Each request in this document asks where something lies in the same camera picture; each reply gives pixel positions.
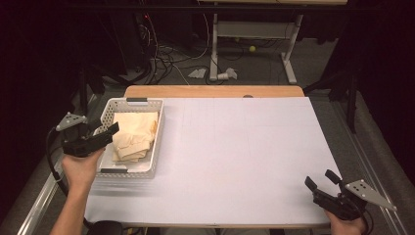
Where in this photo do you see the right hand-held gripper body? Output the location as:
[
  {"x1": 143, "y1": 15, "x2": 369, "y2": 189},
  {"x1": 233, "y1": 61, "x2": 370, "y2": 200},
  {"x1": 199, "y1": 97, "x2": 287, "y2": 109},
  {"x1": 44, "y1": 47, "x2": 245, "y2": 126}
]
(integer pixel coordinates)
[{"x1": 312, "y1": 178, "x2": 398, "y2": 221}]

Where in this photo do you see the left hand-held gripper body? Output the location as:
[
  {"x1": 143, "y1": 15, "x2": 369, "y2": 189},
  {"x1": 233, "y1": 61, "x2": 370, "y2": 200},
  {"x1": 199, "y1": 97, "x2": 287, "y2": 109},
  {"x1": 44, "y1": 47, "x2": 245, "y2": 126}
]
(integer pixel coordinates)
[{"x1": 55, "y1": 112, "x2": 115, "y2": 159}]

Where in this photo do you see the cream cloth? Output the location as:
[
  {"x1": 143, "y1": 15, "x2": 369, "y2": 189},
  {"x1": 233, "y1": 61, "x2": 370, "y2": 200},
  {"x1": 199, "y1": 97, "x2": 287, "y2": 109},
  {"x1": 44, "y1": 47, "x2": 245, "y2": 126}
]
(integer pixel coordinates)
[{"x1": 112, "y1": 111, "x2": 161, "y2": 164}]

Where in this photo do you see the white perforated plastic basket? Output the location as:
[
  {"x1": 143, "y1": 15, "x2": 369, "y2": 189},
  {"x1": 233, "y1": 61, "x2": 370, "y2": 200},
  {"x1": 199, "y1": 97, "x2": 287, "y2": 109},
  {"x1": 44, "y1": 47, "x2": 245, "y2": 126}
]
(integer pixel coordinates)
[{"x1": 96, "y1": 97, "x2": 165, "y2": 180}]

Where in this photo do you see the person's right hand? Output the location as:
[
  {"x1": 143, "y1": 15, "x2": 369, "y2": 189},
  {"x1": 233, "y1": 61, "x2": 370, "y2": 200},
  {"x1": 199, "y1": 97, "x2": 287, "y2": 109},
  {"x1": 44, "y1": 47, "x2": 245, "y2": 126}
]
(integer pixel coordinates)
[{"x1": 324, "y1": 210, "x2": 368, "y2": 235}]

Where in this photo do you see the person's left hand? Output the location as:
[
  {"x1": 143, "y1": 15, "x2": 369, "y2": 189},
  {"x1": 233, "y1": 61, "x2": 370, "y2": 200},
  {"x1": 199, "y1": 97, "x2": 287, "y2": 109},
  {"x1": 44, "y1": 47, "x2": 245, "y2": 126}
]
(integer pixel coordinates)
[{"x1": 61, "y1": 148, "x2": 106, "y2": 194}]

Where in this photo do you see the black metal stand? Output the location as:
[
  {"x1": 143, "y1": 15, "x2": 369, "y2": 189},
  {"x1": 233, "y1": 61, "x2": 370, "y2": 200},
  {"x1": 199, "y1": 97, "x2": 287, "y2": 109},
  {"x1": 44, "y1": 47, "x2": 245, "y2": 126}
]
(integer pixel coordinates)
[
  {"x1": 302, "y1": 19, "x2": 360, "y2": 134},
  {"x1": 77, "y1": 63, "x2": 107, "y2": 107}
]

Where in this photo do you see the white table mat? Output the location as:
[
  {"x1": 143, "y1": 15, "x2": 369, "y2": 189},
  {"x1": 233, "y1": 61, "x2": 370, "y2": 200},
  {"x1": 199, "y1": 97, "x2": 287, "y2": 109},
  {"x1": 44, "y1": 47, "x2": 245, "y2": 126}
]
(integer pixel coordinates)
[{"x1": 84, "y1": 96, "x2": 343, "y2": 227}]

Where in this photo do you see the crumpled white paper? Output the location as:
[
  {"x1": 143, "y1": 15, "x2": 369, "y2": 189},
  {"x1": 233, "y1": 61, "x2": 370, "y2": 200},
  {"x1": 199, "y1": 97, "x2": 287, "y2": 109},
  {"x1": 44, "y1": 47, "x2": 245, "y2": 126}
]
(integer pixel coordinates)
[
  {"x1": 188, "y1": 68, "x2": 208, "y2": 79},
  {"x1": 216, "y1": 67, "x2": 239, "y2": 81}
]

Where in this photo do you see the wooden table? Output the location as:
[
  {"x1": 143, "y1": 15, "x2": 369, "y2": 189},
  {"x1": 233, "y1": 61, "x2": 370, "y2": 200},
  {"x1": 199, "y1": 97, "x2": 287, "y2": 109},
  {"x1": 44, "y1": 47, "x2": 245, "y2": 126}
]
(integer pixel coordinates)
[{"x1": 84, "y1": 84, "x2": 343, "y2": 229}]

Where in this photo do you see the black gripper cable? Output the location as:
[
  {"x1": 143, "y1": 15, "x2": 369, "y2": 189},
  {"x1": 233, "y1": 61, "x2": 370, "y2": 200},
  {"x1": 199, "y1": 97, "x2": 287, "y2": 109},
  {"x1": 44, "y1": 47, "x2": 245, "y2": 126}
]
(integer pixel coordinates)
[
  {"x1": 359, "y1": 209, "x2": 375, "y2": 235},
  {"x1": 45, "y1": 126, "x2": 94, "y2": 230}
]

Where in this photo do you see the aluminium floor rail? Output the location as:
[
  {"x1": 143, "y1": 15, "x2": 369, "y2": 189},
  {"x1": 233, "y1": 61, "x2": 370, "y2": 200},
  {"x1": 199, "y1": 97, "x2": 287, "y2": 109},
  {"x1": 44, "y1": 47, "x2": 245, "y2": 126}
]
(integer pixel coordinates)
[
  {"x1": 329, "y1": 97, "x2": 407, "y2": 235},
  {"x1": 16, "y1": 94, "x2": 99, "y2": 235}
]

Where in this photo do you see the tangle of floor cables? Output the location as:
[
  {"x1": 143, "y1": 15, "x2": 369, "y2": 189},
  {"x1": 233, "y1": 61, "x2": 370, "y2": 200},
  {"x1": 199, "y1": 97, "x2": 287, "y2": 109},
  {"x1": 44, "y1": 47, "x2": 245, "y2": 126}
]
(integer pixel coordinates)
[{"x1": 138, "y1": 12, "x2": 218, "y2": 86}]

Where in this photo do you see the white metal desk frame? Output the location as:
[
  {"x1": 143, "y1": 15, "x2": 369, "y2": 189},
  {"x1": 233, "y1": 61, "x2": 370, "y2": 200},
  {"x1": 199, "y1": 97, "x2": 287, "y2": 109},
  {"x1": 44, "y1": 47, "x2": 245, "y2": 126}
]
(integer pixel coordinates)
[{"x1": 208, "y1": 12, "x2": 303, "y2": 85}]

